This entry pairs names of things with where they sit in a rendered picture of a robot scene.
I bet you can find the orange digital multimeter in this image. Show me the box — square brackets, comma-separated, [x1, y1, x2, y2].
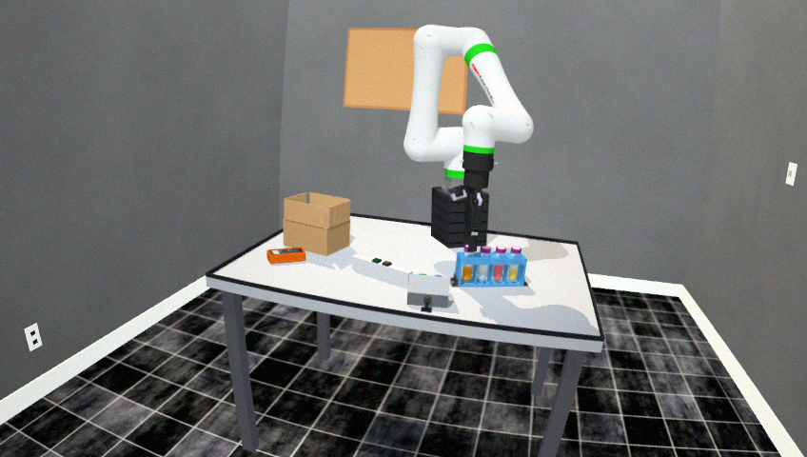
[266, 248, 305, 264]

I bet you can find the white button housing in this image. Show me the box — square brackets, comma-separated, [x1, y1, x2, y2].
[406, 273, 450, 312]

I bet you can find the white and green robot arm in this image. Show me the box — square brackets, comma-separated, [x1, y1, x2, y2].
[403, 25, 534, 201]

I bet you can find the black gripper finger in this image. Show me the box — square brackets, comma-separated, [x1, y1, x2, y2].
[467, 193, 484, 251]
[463, 192, 471, 246]

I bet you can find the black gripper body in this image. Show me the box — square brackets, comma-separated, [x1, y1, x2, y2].
[463, 169, 489, 205]

